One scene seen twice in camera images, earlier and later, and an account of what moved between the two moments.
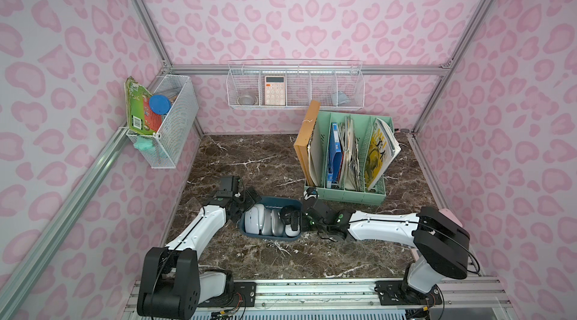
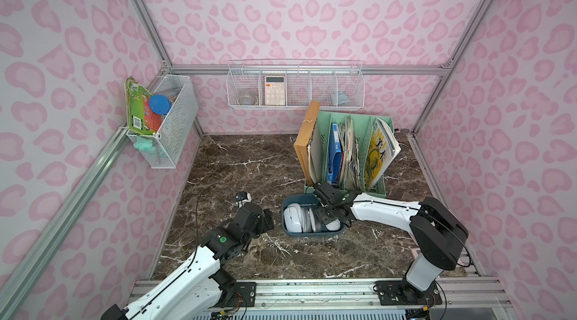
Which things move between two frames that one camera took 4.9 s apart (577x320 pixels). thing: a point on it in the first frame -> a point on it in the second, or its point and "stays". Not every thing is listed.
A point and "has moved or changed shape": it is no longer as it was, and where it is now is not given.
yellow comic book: x=384 y=149 stays
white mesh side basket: x=175 y=125 stays
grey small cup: x=339 y=98 stays
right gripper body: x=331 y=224 -> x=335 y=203
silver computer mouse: x=267 y=224 has moved or changed shape
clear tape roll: x=247 y=100 stays
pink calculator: x=275 y=90 stays
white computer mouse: x=292 y=233 has moved or changed shape
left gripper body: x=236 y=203 -> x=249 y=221
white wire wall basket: x=324 y=85 stays
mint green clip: x=144 y=143 stays
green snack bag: x=140 y=116 stays
